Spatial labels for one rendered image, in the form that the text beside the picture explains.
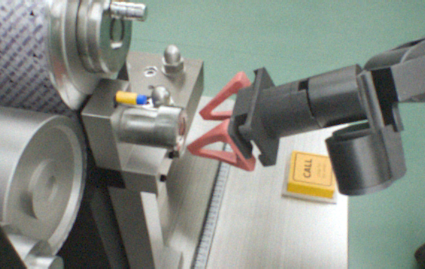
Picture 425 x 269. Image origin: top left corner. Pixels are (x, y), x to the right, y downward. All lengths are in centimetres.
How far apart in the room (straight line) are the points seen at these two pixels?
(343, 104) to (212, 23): 231
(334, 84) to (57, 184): 27
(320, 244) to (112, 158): 35
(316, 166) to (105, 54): 43
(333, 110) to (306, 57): 205
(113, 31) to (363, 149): 26
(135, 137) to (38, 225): 11
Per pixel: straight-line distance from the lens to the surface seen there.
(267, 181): 72
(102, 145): 41
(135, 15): 37
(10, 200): 34
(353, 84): 45
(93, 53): 37
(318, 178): 70
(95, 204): 47
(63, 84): 36
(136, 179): 44
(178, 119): 38
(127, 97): 35
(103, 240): 52
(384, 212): 188
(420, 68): 48
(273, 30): 269
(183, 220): 67
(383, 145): 48
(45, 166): 37
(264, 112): 47
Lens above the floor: 146
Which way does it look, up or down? 46 degrees down
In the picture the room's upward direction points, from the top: straight up
